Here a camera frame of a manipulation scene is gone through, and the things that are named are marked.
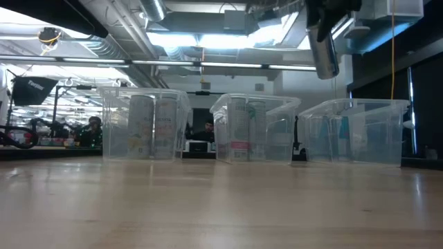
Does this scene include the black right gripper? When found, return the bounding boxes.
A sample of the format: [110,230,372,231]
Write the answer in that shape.
[305,0,363,43]

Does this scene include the silver can with blue top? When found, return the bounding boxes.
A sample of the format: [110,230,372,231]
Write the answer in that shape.
[337,116,359,163]
[306,20,341,81]

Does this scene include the clear plastic bin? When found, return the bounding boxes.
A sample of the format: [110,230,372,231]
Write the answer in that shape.
[98,86,192,163]
[210,92,302,165]
[299,98,411,167]

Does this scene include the white can with pink band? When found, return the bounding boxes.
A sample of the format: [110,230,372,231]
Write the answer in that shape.
[228,98,249,163]

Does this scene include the white can with yellow print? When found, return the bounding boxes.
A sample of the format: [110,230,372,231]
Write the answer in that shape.
[154,96,179,160]
[126,95,156,160]

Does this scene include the grey ceiling box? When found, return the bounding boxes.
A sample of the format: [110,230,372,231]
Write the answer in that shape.
[223,9,251,35]

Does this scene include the bright ceiling light panel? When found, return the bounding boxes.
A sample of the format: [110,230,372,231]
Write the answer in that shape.
[147,30,302,50]

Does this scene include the person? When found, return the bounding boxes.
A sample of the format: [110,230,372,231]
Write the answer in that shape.
[78,116,104,149]
[193,119,216,143]

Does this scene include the distant robot workstation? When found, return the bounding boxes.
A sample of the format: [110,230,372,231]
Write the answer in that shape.
[0,116,80,149]

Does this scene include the black photo softbox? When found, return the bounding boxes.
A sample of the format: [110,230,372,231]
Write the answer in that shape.
[12,75,59,107]

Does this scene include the yellow hanging cable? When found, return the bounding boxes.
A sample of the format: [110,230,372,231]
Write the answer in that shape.
[390,0,396,100]

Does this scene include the small spiral ceiling duct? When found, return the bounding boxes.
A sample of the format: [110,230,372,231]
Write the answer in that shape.
[138,0,168,22]

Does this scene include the large spiral ceiling duct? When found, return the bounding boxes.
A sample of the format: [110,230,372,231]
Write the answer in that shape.
[69,33,129,59]

